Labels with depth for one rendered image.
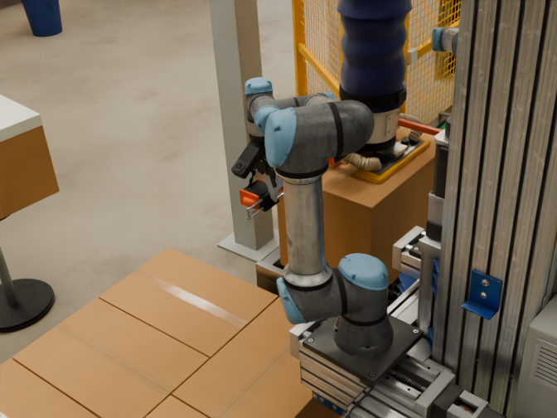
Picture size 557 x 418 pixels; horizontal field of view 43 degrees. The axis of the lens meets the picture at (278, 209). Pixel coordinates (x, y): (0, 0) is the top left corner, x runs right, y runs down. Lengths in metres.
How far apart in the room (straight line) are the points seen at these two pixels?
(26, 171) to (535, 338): 2.39
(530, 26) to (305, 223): 0.60
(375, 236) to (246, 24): 1.40
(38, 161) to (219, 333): 1.27
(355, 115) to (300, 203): 0.22
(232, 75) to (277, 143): 2.01
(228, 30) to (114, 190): 1.69
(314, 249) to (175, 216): 2.76
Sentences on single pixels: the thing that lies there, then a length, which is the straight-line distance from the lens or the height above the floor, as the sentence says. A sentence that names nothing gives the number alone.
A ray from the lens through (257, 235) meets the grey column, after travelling 3.85.
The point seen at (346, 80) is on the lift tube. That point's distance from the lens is 2.39.
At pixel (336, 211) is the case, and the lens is 2.36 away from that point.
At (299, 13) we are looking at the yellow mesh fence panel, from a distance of 3.79.
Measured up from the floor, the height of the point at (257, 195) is 1.23.
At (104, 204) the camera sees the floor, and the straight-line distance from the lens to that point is 4.55.
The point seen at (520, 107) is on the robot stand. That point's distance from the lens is 1.46.
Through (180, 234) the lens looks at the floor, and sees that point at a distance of 4.13.
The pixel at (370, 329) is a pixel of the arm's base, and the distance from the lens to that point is 1.76.
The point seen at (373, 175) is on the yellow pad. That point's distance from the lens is 2.40.
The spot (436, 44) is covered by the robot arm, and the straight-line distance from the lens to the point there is 2.36.
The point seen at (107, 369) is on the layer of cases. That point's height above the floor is 0.54.
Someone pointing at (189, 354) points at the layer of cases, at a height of 0.54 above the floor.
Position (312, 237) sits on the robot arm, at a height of 1.40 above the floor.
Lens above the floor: 2.30
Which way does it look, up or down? 33 degrees down
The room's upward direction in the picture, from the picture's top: 4 degrees counter-clockwise
